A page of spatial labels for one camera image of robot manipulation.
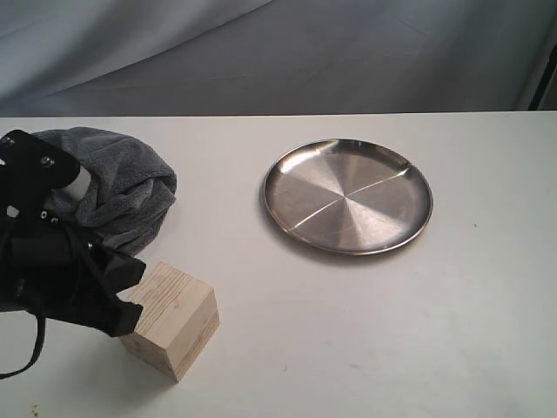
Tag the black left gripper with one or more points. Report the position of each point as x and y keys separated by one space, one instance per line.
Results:
x=35 y=251

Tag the light wooden cube block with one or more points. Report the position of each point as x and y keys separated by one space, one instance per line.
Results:
x=180 y=315

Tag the grey fleece towel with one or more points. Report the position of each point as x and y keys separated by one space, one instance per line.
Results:
x=131 y=188

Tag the grey backdrop cloth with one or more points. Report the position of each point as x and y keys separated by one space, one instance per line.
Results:
x=226 y=58

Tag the round steel plate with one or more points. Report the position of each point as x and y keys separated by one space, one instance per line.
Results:
x=348 y=197

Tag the black backdrop stand pole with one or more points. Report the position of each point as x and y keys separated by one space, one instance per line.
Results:
x=543 y=92

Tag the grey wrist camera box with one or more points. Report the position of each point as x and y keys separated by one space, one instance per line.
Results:
x=77 y=189

